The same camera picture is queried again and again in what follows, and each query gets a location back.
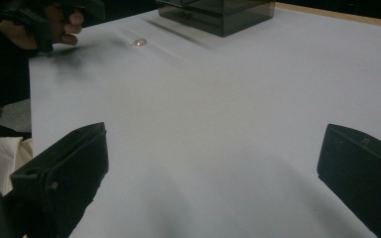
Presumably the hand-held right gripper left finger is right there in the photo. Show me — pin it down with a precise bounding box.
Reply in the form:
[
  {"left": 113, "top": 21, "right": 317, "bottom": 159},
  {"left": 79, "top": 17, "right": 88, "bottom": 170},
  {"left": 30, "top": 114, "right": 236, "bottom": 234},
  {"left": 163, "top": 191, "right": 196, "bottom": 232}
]
[{"left": 9, "top": 121, "right": 109, "bottom": 238}]

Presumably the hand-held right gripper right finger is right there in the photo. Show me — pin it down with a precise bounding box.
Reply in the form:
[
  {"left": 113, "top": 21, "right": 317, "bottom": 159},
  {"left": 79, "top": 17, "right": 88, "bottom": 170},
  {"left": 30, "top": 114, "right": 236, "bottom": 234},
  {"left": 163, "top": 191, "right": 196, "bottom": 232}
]
[{"left": 317, "top": 123, "right": 381, "bottom": 238}]

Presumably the white cloth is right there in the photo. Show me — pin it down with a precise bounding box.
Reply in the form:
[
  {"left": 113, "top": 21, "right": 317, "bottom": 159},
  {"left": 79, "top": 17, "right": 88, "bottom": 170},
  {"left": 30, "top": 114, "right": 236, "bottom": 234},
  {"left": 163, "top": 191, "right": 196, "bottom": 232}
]
[{"left": 0, "top": 132, "right": 34, "bottom": 196}]

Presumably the dark transparent plastic box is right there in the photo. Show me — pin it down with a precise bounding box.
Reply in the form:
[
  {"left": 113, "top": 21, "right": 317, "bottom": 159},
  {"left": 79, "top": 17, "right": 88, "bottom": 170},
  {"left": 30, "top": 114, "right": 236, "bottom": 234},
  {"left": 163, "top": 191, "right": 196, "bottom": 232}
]
[{"left": 155, "top": 0, "right": 276, "bottom": 38}]

